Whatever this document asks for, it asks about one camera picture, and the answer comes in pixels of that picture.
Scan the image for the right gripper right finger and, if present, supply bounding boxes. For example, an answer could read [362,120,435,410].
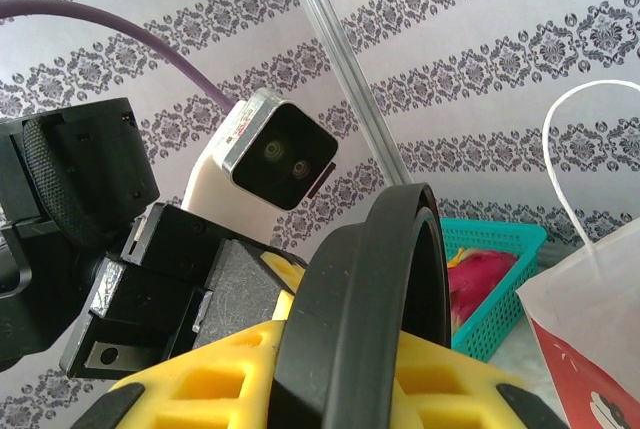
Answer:
[394,331,569,429]

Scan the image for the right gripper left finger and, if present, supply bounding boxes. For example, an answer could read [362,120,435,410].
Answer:
[73,317,301,429]

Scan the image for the red white paper bag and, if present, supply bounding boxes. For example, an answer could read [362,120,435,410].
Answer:
[514,79,640,429]

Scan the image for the teal plastic basket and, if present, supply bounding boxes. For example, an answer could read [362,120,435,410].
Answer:
[439,218,549,364]

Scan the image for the pink dragon fruit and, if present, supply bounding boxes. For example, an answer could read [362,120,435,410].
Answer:
[448,248,519,335]

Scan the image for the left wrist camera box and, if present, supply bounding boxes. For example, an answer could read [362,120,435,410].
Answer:
[180,87,340,253]

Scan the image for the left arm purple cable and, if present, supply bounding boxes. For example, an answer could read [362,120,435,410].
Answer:
[0,0,236,113]

